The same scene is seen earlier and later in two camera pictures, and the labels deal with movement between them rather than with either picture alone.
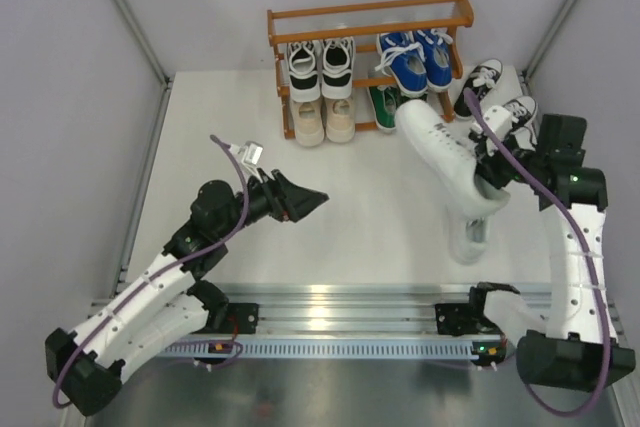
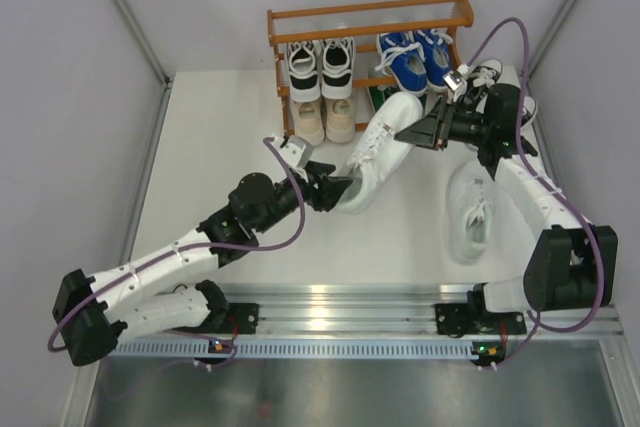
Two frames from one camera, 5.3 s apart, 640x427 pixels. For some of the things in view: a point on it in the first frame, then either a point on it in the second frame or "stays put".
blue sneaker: x=403 y=58 stays put
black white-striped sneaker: x=337 y=67 stays put
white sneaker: x=449 y=160 → x=380 y=152
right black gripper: x=486 y=164 → x=424 y=133
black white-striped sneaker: x=304 y=70 stays put
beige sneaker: x=309 y=122 stays put
